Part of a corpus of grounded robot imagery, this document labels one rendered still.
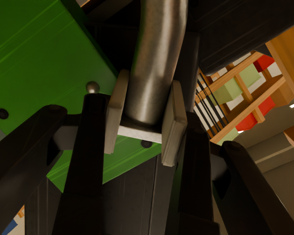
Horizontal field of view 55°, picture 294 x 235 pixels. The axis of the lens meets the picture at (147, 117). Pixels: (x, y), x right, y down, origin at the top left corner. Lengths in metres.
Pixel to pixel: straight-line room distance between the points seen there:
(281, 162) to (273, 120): 2.14
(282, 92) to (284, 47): 3.15
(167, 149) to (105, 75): 0.09
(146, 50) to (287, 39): 0.85
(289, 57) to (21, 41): 0.87
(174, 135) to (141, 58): 0.06
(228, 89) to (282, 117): 6.29
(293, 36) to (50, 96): 0.86
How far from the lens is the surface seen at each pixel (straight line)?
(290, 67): 1.01
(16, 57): 0.24
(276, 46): 1.00
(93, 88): 0.23
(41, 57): 0.24
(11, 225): 6.47
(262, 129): 9.63
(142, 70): 0.19
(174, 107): 0.17
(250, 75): 3.74
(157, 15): 0.18
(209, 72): 0.28
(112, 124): 0.15
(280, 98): 4.17
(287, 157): 7.77
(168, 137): 0.16
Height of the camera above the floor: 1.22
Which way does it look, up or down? 5 degrees up
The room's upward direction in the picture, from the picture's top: 148 degrees clockwise
